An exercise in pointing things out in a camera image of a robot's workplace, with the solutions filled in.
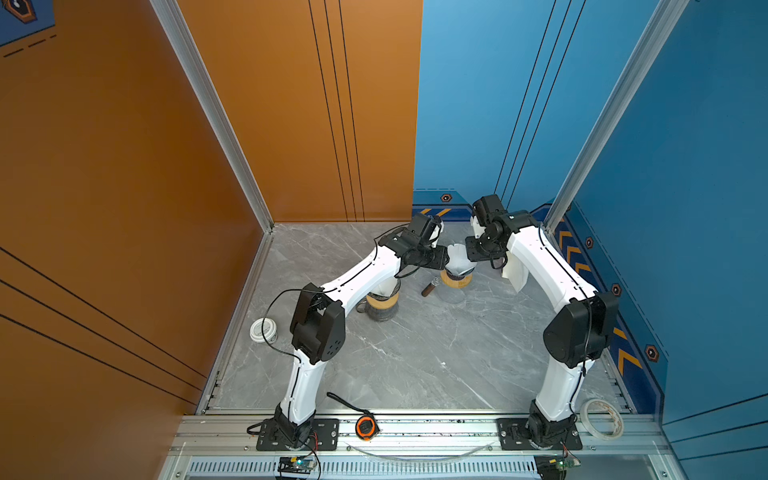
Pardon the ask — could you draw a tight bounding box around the wooden ring holder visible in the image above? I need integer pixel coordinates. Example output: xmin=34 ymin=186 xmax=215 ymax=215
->
xmin=440 ymin=270 xmax=473 ymax=289
xmin=366 ymin=294 xmax=399 ymax=310

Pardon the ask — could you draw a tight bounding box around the white paper coffee filter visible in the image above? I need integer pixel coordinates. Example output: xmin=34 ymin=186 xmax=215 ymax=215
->
xmin=368 ymin=277 xmax=401 ymax=301

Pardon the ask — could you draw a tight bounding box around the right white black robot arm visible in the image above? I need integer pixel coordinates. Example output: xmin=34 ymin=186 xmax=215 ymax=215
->
xmin=465 ymin=194 xmax=618 ymax=449

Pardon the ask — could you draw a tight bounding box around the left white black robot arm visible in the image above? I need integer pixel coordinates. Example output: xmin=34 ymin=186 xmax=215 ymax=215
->
xmin=271 ymin=213 xmax=449 ymax=449

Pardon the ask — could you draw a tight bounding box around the grey glass carafe mug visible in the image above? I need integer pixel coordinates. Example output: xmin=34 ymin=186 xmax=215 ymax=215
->
xmin=355 ymin=300 xmax=399 ymax=322

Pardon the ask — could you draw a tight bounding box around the orange black tape measure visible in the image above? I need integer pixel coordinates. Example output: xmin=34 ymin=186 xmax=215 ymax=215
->
xmin=326 ymin=392 xmax=380 ymax=441

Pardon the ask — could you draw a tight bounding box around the clear tape roll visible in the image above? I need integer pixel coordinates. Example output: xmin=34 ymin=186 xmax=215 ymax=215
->
xmin=580 ymin=398 xmax=625 ymax=441

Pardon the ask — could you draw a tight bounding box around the circuit board right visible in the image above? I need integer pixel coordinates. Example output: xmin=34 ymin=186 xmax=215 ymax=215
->
xmin=534 ymin=456 xmax=582 ymax=480

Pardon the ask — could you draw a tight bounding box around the green circuit board left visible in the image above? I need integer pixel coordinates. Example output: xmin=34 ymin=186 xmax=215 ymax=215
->
xmin=276 ymin=456 xmax=319 ymax=479

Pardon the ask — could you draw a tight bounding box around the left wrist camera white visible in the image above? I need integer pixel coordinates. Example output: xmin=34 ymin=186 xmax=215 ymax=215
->
xmin=428 ymin=216 xmax=444 ymax=247

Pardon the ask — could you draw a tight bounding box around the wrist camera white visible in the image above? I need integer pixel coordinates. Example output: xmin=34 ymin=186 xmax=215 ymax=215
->
xmin=428 ymin=216 xmax=444 ymax=247
xmin=470 ymin=216 xmax=485 ymax=238

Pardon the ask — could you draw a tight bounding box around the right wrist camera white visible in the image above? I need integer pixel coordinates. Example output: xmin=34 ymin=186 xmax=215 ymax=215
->
xmin=470 ymin=216 xmax=485 ymax=238

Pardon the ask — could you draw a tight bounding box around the clear glass server wooden handle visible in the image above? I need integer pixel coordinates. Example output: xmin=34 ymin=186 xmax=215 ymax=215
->
xmin=421 ymin=277 xmax=466 ymax=305

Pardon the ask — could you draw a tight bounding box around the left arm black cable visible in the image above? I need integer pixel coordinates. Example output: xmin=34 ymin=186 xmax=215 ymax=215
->
xmin=260 ymin=287 xmax=325 ymax=364

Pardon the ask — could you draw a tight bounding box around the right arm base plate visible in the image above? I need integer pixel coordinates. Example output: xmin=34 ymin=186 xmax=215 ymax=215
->
xmin=496 ymin=417 xmax=584 ymax=451

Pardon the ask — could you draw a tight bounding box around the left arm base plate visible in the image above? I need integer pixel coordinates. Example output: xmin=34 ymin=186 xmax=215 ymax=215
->
xmin=256 ymin=417 xmax=340 ymax=452

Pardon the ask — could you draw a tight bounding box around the aluminium rail front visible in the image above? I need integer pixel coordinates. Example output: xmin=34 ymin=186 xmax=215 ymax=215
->
xmin=168 ymin=410 xmax=672 ymax=458

